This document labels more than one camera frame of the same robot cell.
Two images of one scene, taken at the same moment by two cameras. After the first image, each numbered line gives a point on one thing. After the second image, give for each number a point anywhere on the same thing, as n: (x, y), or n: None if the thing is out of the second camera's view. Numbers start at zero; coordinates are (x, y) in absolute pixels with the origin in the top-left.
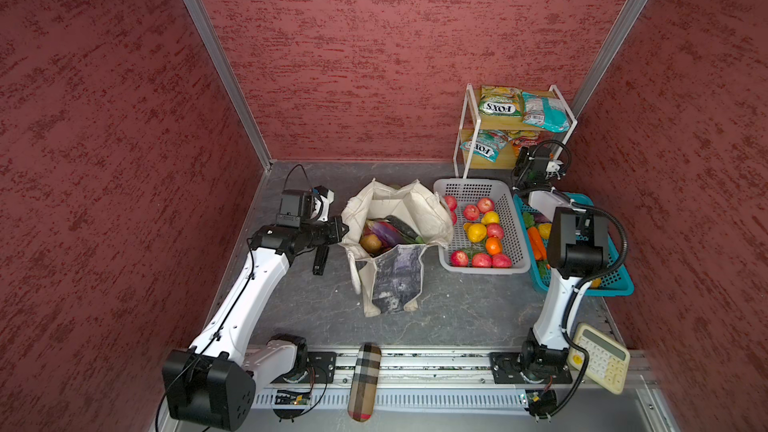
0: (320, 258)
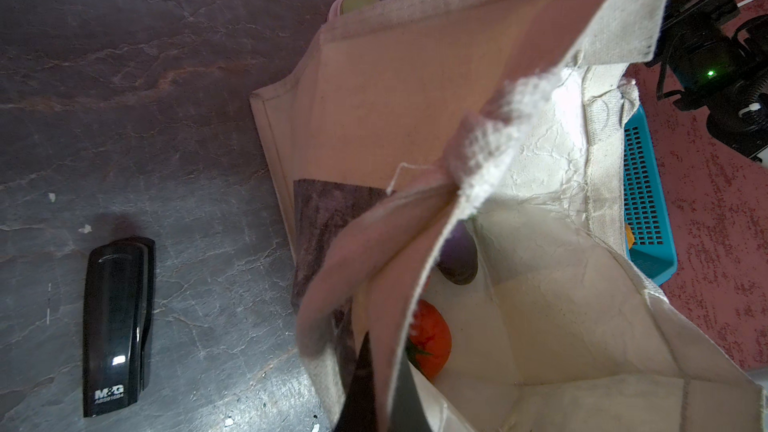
0: (118, 292)
